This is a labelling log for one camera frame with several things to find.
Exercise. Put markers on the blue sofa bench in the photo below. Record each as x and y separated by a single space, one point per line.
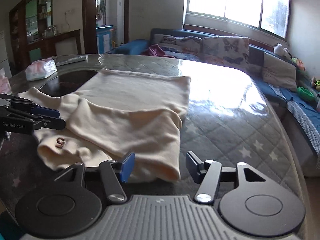
300 118

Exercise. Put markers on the tissue pack in plastic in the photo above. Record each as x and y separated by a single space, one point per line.
40 69

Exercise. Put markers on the green plastic bowl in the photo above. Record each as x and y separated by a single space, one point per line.
305 94

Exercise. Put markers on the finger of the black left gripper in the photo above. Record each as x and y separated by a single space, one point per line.
50 123

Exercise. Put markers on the butterfly print cushion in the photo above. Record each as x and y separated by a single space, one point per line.
185 45
228 51

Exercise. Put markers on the cream white sweater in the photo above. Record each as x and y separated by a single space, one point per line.
114 113

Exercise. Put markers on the grey remote control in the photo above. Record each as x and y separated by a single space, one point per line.
72 60

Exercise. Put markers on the colourful plush toys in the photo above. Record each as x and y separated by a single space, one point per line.
315 83

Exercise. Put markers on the grey plain cushion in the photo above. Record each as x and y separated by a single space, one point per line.
279 73

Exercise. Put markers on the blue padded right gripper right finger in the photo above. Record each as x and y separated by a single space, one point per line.
206 174

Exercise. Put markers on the butterfly print cushion left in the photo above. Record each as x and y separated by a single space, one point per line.
185 45

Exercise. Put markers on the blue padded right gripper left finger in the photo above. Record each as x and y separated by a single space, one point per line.
113 173

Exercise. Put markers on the pink plastic bag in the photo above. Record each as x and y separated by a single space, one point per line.
5 87

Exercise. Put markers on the magenta cloth on sofa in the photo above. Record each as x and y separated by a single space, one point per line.
156 51

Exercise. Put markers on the black round induction hotplate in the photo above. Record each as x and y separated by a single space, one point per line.
67 83

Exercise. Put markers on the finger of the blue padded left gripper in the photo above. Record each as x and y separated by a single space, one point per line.
44 111

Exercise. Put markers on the white panda plush toy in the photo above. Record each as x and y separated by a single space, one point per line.
281 51

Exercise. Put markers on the butterfly print cushion right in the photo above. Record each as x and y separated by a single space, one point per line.
228 51

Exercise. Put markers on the blue white cabinet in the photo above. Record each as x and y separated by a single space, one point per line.
104 38

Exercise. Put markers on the window with dark frame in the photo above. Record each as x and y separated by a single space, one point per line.
271 16

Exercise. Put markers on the dark wooden sideboard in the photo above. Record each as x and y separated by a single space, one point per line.
33 33

